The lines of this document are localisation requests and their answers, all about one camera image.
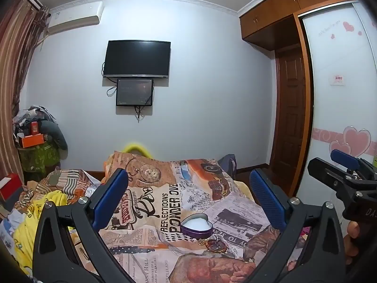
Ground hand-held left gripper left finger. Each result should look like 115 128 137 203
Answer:
32 168 139 283

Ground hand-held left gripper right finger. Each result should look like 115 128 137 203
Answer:
249 168 346 283

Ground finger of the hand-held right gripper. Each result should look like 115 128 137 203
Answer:
307 157 359 196
330 149 377 180

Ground red gold bracelet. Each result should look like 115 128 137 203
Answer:
206 238 229 253

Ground purple heart-shaped tin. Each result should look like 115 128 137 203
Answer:
180 213 213 239

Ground person's right hand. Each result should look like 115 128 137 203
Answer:
343 221 363 269

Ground pale yellow blanket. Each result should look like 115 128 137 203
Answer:
234 181 255 202

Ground striped patchwork cloth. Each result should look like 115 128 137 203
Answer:
18 167 104 210

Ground dark blue bag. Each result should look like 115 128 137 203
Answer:
218 153 238 180

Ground white heart print wardrobe door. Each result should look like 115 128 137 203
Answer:
300 1 377 201

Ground yellow hoop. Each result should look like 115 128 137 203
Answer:
124 143 151 157

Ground newspaper print blanket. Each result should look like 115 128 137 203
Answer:
97 150 298 283

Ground brown wooden door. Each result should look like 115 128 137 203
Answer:
269 47 307 171

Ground dark grey garment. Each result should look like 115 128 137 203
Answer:
40 119 68 151

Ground yellow cloth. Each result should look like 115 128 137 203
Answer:
12 190 80 272

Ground orange box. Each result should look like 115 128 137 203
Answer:
21 134 45 148

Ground red box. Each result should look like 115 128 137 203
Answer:
0 172 24 204

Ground small black monitor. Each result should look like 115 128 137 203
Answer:
116 78 154 107

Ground white printed cloth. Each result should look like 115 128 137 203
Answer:
0 206 21 260

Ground pile of clothes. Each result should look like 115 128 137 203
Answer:
13 104 56 136

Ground wooden overhead cabinet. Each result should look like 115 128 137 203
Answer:
239 0 358 50

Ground striped brown curtain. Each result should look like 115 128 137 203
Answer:
0 0 49 183

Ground white air conditioner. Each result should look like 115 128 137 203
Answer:
47 1 104 34

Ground black hanging cable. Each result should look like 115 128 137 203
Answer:
134 96 155 122

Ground black wall television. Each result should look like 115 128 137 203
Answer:
103 40 171 79

